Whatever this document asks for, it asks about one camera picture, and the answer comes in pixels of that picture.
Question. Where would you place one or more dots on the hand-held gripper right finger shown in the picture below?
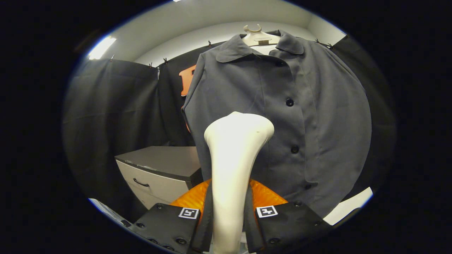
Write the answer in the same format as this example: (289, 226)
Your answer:
(251, 225)

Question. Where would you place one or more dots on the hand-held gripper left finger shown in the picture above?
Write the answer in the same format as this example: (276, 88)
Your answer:
(206, 225)

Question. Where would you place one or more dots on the white garment steamer head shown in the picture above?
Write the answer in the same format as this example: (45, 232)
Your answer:
(233, 155)

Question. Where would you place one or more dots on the grey button-up shirt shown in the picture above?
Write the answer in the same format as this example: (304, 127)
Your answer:
(325, 123)

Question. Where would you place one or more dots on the white drawer cabinet dark top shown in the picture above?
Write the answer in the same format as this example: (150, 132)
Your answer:
(159, 173)

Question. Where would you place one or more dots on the white flat panel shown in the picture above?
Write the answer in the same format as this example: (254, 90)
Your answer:
(348, 206)

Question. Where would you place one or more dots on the white mannequin torso form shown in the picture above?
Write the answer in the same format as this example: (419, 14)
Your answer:
(259, 38)

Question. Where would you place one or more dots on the narrow ceiling light strip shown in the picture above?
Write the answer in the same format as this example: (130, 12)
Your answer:
(101, 48)

